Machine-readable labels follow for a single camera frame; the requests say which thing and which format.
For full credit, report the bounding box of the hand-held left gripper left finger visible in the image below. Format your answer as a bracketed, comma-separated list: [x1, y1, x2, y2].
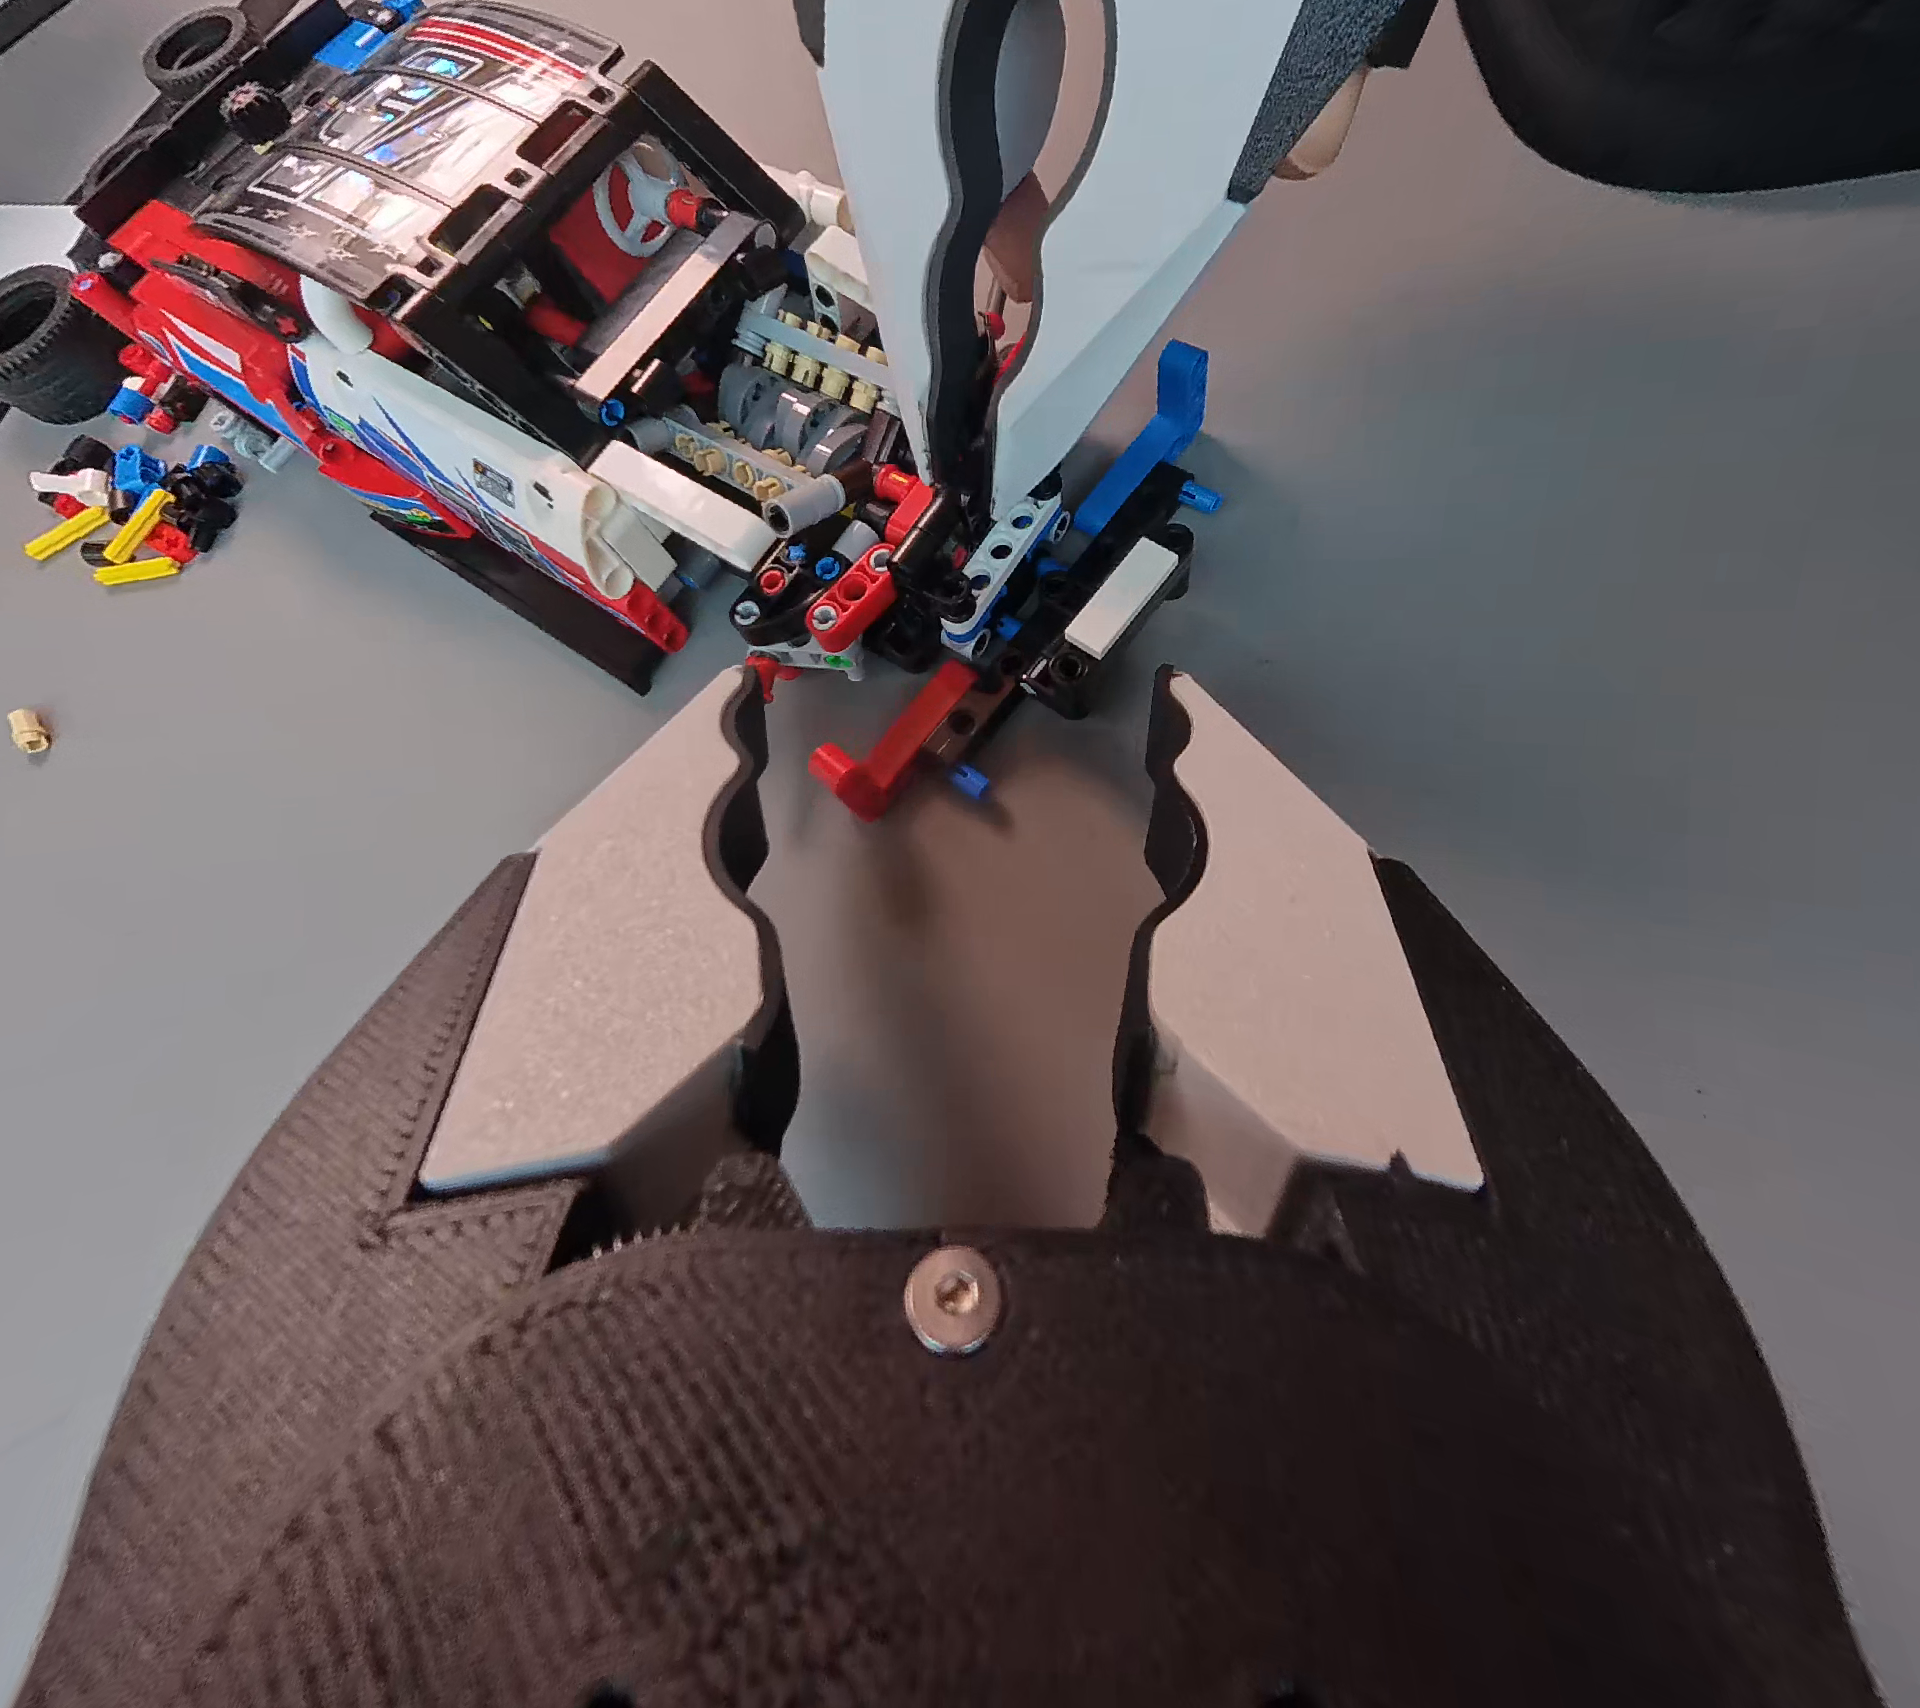
[418, 664, 803, 1237]

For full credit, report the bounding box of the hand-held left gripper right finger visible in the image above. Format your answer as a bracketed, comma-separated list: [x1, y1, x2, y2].
[1111, 664, 1488, 1237]

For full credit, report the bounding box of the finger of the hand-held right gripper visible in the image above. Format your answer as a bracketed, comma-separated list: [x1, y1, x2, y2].
[993, 0, 1397, 497]
[819, 0, 1085, 497]

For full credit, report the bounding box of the black toy beam assembly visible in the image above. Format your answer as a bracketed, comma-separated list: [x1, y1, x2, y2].
[811, 340, 1224, 829]

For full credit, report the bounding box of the small black white toy brick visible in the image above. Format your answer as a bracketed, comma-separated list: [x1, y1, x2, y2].
[1059, 537, 1191, 662]

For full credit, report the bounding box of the white blue toy race car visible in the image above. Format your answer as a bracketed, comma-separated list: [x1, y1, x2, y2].
[66, 0, 937, 699]

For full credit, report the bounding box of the grey desk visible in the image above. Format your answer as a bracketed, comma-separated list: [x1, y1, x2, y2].
[0, 0, 1920, 1708]

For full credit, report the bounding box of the person's right hand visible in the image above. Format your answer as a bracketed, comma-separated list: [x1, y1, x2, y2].
[1272, 61, 1370, 188]

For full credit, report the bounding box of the pile of mixed toy pieces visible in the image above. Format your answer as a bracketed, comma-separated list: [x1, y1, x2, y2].
[20, 370, 249, 589]

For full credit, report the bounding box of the black rubber toy tire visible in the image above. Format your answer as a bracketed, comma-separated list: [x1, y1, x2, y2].
[141, 6, 252, 100]
[0, 264, 80, 428]

